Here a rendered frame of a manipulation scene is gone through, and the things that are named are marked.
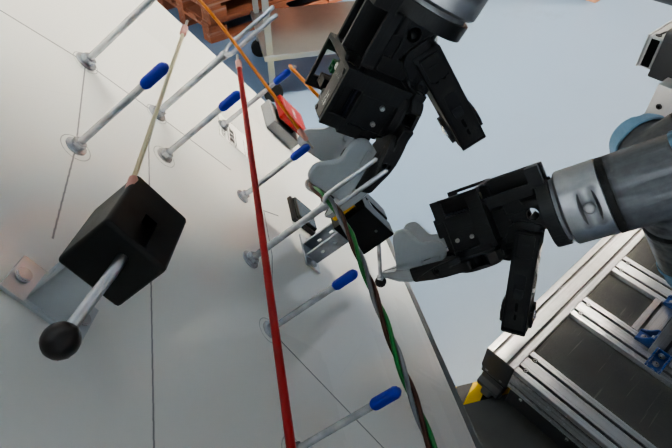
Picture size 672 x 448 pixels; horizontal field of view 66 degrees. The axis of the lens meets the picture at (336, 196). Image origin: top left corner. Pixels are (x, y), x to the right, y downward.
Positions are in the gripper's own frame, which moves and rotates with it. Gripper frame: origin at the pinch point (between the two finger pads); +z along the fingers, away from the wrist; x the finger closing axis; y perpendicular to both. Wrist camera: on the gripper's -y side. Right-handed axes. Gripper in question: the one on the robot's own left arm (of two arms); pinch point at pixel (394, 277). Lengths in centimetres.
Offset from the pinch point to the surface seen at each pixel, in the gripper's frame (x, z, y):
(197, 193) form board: 22.1, 3.3, 16.0
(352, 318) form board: 8.0, 2.5, -1.4
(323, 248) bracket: 8.8, 2.2, 6.8
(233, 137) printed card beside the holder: 8.2, 8.4, 21.9
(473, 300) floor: -122, 36, -41
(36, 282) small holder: 40.8, -2.6, 12.9
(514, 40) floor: -306, 14, 62
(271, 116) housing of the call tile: -5.2, 11.3, 24.9
